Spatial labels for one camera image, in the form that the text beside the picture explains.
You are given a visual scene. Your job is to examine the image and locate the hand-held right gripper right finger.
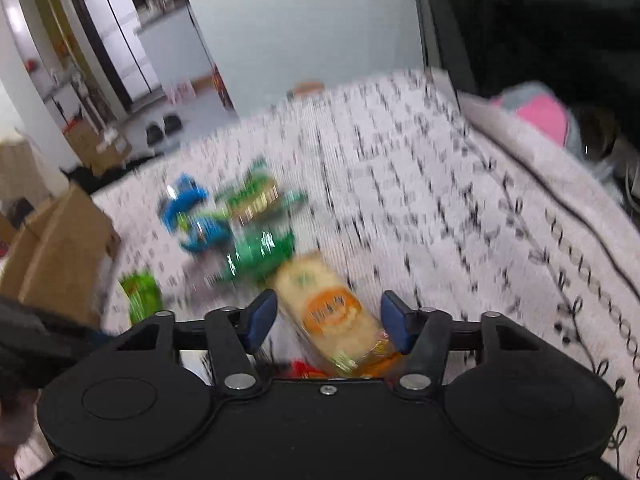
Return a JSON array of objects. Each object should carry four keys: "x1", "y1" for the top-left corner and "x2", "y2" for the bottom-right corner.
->
[{"x1": 380, "y1": 290, "x2": 545, "y2": 401}]

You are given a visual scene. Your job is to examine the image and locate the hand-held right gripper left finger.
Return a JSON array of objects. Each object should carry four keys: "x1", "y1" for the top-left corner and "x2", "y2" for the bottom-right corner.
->
[{"x1": 111, "y1": 289, "x2": 279, "y2": 399}]

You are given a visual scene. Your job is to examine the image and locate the yellow cracker packet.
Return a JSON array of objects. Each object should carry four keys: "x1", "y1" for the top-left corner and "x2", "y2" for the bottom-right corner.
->
[{"x1": 274, "y1": 254, "x2": 402, "y2": 379}]

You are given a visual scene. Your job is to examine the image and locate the blue snack packet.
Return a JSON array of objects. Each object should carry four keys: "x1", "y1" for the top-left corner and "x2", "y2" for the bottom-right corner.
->
[
  {"x1": 159, "y1": 174, "x2": 210, "y2": 232},
  {"x1": 180, "y1": 215, "x2": 235, "y2": 257}
]

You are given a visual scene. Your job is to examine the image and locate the light green snack packet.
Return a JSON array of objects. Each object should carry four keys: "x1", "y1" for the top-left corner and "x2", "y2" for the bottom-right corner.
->
[{"x1": 119, "y1": 270, "x2": 164, "y2": 324}]

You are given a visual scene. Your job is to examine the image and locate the green bun packet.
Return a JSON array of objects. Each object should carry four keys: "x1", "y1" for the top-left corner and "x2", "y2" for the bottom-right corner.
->
[{"x1": 214, "y1": 159, "x2": 308, "y2": 227}]

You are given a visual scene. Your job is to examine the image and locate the brown cardboard box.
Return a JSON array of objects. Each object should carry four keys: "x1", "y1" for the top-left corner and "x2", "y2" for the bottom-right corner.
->
[{"x1": 0, "y1": 180, "x2": 122, "y2": 328}]

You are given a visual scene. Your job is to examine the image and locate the person's left forearm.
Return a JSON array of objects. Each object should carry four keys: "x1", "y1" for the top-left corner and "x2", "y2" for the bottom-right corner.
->
[{"x1": 0, "y1": 295, "x2": 116, "y2": 448}]

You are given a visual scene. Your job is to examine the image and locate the red snack packet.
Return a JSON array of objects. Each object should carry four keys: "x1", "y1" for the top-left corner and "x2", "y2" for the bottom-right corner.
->
[{"x1": 284, "y1": 359, "x2": 328, "y2": 379}]

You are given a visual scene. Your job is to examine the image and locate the dark green snack packet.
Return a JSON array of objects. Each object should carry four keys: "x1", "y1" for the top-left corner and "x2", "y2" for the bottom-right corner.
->
[{"x1": 219, "y1": 229, "x2": 297, "y2": 287}]

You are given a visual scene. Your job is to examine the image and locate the printed white blanket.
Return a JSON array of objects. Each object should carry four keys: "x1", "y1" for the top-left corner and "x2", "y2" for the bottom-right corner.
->
[{"x1": 20, "y1": 67, "x2": 640, "y2": 480}]

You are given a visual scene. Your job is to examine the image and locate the open cardboard boxes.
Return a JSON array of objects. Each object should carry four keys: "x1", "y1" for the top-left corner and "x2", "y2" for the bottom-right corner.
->
[{"x1": 64, "y1": 122, "x2": 134, "y2": 177}]

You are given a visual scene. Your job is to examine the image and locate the black framed glass door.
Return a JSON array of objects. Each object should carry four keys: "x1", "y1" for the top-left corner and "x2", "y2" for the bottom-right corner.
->
[{"x1": 64, "y1": 0, "x2": 166, "y2": 113}]

